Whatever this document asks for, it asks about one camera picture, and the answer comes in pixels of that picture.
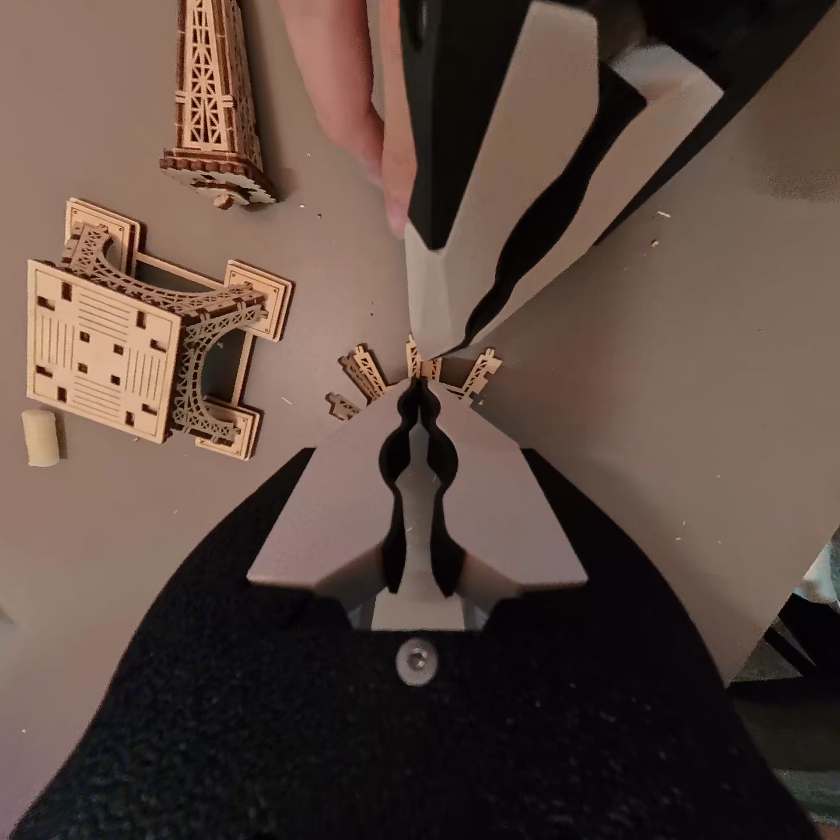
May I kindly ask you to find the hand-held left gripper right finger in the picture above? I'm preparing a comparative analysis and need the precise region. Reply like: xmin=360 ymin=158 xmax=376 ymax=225
xmin=423 ymin=379 xmax=588 ymax=621

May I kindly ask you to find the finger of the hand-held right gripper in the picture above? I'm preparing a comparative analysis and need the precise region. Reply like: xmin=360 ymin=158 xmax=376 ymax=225
xmin=404 ymin=0 xmax=602 ymax=358
xmin=458 ymin=46 xmax=724 ymax=353

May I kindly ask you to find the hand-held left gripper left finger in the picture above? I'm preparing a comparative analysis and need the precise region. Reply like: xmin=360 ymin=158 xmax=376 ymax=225
xmin=248 ymin=379 xmax=421 ymax=596

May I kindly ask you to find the wooden tower spire model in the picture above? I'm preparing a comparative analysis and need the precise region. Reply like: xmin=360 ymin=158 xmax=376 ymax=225
xmin=159 ymin=0 xmax=278 ymax=211

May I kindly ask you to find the person's right hand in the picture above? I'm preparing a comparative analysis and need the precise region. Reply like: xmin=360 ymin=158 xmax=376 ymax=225
xmin=279 ymin=0 xmax=421 ymax=240

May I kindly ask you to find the wooden tower base model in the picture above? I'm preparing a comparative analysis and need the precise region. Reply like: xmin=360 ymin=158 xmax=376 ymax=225
xmin=26 ymin=199 xmax=294 ymax=462

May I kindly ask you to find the pale wax stick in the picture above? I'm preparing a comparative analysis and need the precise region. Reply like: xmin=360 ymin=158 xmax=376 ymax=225
xmin=21 ymin=410 xmax=63 ymax=468

